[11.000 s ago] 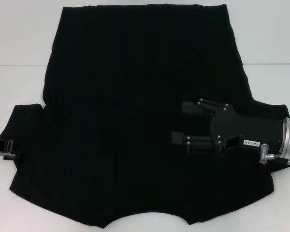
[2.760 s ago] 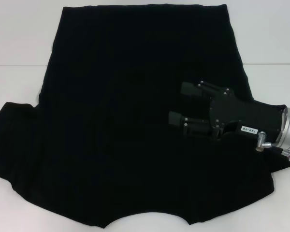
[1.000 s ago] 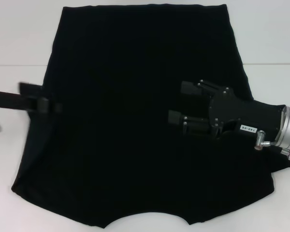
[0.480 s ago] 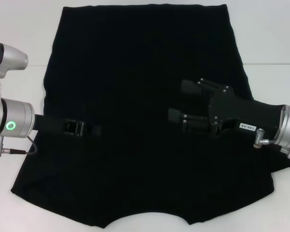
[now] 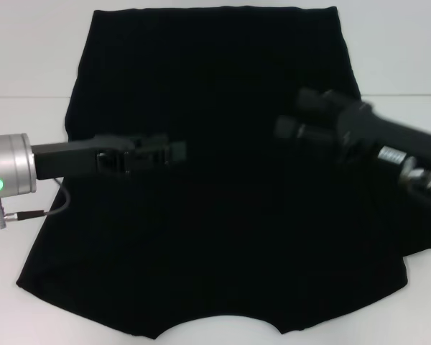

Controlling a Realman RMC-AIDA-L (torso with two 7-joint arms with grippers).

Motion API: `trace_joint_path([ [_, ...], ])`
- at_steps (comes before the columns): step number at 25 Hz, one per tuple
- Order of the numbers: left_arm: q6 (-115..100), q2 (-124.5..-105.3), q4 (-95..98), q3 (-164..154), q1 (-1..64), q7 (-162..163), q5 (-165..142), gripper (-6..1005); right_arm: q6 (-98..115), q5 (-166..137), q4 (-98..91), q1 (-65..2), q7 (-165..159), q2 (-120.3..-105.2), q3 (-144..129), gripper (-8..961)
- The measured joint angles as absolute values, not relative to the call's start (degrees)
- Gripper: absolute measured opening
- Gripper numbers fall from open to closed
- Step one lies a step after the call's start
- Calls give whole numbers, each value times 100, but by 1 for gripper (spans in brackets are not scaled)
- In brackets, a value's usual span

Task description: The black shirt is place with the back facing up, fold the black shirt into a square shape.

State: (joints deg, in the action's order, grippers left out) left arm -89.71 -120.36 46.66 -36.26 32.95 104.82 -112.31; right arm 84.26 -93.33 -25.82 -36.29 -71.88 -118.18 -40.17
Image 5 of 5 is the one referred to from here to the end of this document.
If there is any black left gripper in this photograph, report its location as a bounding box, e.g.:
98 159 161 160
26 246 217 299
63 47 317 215
32 134 187 180

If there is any left arm cable with plug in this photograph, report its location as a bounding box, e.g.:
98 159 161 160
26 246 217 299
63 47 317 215
0 178 72 229

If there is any black shirt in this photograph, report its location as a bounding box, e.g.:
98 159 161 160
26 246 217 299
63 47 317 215
16 6 431 321

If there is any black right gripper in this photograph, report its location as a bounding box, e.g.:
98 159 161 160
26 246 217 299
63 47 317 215
274 87 431 170

